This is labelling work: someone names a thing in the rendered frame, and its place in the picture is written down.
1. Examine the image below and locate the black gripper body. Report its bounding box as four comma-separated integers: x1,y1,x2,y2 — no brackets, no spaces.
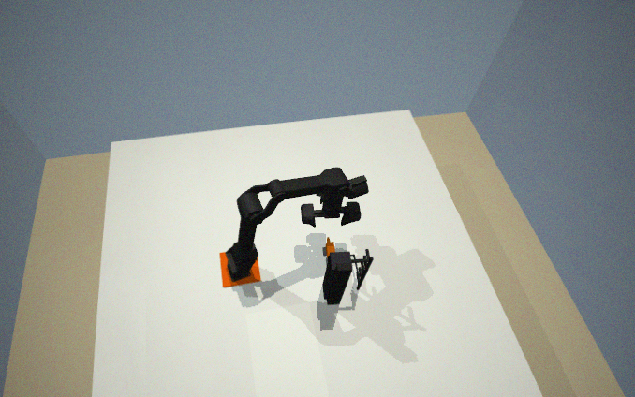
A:
301,200,361,224

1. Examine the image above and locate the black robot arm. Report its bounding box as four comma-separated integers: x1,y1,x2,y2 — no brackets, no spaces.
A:
225,168,369,283

